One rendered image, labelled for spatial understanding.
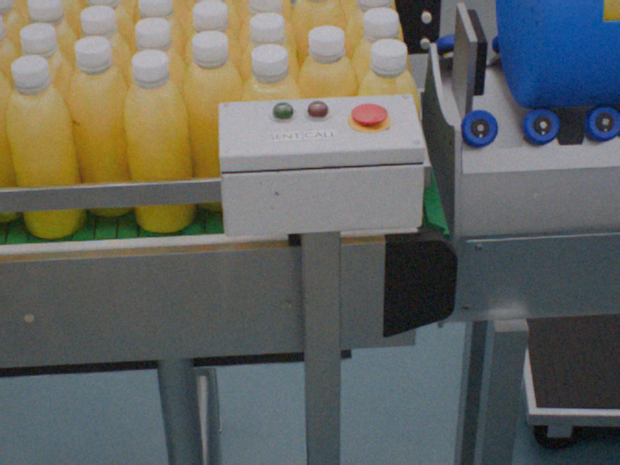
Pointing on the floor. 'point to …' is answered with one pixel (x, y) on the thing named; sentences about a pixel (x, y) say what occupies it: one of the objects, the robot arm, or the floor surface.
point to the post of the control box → (322, 345)
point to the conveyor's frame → (207, 311)
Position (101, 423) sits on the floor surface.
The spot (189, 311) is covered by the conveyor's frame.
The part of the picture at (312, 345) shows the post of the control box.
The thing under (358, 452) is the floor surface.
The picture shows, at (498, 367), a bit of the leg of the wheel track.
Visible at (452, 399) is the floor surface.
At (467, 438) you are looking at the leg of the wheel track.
